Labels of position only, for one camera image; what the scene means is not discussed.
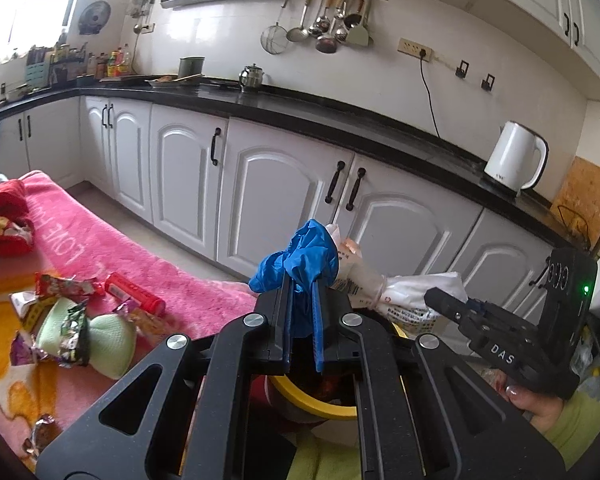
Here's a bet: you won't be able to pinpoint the white plastic bag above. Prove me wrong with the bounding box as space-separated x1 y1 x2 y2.
325 222 473 332

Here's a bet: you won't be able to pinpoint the row of hanging utensils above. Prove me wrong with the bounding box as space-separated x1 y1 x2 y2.
286 0 376 55

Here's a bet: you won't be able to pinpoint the red printed cloth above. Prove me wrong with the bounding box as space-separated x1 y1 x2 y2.
0 179 37 262

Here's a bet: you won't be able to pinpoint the red snack wrapper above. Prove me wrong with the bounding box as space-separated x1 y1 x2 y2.
34 272 108 302

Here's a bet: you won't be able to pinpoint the pink printed blanket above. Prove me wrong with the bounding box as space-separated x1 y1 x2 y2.
0 170 261 472

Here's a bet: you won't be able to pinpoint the person's right hand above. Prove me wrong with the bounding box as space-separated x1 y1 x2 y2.
504 384 566 432

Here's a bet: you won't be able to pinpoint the blue rubber glove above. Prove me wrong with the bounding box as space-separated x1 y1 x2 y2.
249 219 342 342

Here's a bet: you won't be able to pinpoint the silver green snack wrapper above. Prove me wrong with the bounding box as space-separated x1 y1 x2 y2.
55 302 93 368

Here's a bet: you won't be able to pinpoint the wooden board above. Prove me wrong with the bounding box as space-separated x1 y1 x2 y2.
550 156 600 252

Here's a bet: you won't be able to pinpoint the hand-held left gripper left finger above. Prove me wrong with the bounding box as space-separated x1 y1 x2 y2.
35 276 301 480

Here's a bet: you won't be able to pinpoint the steel teapot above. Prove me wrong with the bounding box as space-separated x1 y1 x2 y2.
238 64 266 93

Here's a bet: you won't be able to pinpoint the green mesh pouch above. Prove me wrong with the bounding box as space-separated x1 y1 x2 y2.
35 297 137 381

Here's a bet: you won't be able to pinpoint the green pot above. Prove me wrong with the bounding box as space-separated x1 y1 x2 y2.
179 56 207 81

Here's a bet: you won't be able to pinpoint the round wall vent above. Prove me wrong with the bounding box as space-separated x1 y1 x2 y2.
77 0 113 36

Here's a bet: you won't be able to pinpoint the wire mesh strainer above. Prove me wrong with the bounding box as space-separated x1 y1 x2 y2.
260 0 296 56

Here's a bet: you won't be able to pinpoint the countertop storage rack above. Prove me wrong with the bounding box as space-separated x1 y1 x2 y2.
25 45 89 87

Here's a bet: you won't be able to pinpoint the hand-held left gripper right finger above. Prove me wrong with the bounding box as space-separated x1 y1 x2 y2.
310 281 566 480

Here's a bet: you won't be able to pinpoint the small utensil wall rack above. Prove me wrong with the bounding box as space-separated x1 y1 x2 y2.
129 0 159 37

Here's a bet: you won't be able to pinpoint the white base cabinets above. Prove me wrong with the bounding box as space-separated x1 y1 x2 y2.
0 95 581 322

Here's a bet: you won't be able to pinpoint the white electric kettle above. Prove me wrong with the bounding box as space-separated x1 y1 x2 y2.
482 121 550 198

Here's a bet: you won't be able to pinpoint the brown snack wrapper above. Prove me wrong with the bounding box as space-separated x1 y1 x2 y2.
22 414 59 456

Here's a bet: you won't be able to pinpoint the black power cable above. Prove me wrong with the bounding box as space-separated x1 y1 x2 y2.
419 57 442 140

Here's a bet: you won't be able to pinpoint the wall power strip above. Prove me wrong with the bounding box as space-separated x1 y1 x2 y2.
398 37 434 63

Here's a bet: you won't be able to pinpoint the yellow bin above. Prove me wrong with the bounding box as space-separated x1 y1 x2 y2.
266 322 421 421

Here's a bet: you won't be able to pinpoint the plate of food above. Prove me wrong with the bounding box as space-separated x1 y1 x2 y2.
145 74 206 89

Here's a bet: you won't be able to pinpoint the red plastic tube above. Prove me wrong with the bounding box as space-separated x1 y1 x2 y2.
104 272 167 317

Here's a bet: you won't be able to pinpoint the group of condiment bottles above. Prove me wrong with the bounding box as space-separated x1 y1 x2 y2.
95 44 134 81

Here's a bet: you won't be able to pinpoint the small purple snack wrapper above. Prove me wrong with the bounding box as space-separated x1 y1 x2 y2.
10 332 44 367

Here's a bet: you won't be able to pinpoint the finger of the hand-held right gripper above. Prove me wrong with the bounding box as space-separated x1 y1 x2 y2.
424 287 482 322

